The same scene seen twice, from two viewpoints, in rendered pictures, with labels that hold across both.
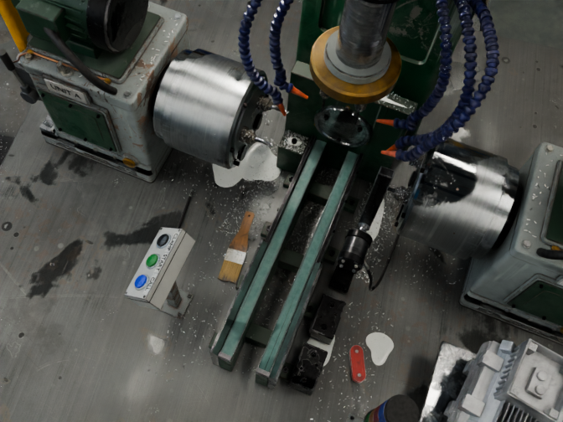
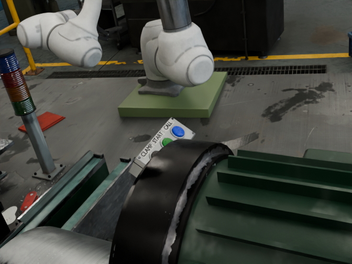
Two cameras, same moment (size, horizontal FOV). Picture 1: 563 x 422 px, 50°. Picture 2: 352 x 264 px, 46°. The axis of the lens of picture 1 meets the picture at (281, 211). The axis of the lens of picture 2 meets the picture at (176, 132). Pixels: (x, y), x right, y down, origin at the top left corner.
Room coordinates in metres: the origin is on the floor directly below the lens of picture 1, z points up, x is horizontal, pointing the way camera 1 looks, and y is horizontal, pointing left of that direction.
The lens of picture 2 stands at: (1.14, 0.47, 1.54)
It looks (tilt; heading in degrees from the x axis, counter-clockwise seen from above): 31 degrees down; 195
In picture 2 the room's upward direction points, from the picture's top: 10 degrees counter-clockwise
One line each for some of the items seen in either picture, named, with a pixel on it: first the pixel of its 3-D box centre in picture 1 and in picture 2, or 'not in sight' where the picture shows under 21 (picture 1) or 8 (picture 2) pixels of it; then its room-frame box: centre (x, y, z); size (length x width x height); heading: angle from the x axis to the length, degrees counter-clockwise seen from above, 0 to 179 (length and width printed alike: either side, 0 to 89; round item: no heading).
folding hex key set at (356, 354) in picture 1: (357, 363); (30, 202); (0.32, -0.23, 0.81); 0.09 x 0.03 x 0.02; 10
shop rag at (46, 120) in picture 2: not in sight; (41, 122); (-0.16, -0.42, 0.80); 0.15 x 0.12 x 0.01; 152
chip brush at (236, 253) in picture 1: (239, 246); not in sight; (0.59, 0.10, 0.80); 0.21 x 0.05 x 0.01; 171
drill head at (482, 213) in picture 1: (465, 202); not in sight; (0.67, -0.42, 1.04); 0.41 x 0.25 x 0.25; 74
